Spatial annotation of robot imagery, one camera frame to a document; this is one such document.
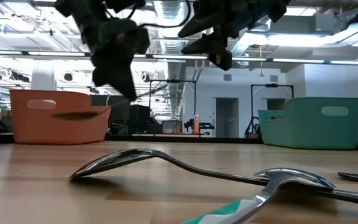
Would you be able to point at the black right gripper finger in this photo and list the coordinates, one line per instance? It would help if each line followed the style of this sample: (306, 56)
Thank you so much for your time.
(217, 49)
(210, 20)

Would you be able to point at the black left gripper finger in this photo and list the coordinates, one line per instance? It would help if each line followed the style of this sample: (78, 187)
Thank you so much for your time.
(102, 76)
(124, 81)

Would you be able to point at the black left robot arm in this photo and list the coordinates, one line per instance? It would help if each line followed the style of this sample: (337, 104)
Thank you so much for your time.
(82, 12)

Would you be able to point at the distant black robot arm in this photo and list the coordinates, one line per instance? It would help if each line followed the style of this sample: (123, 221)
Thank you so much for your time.
(205, 126)
(252, 132)

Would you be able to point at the large black cabinet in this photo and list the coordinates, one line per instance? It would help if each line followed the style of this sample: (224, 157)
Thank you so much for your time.
(120, 118)

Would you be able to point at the small black cabinet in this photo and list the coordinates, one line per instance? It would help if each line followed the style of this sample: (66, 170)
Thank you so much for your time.
(140, 118)

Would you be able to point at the white pillar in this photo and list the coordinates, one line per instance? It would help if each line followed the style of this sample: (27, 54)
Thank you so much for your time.
(43, 77)

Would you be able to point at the grey door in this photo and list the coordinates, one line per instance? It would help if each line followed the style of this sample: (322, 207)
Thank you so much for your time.
(227, 118)

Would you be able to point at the orange plastic bin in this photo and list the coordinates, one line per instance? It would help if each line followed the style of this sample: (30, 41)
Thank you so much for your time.
(42, 133)

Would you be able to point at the teal plastic bin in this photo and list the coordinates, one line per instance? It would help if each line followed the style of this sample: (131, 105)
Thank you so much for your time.
(306, 130)

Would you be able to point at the narrow silver spiral duct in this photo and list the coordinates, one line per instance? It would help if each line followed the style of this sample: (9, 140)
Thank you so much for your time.
(241, 48)

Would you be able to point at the square wall vent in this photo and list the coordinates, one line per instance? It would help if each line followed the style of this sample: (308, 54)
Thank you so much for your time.
(273, 78)
(227, 77)

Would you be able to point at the wide silver ventilation duct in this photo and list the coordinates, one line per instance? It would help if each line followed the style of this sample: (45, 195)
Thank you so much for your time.
(172, 46)

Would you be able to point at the long ceiling light rail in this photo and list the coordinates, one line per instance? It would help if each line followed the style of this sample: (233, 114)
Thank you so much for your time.
(57, 53)

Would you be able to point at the black gantry frame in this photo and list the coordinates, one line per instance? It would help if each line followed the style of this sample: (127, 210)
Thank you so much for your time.
(272, 85)

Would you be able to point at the black table frame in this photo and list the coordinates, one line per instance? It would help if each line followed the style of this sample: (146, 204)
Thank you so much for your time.
(166, 139)

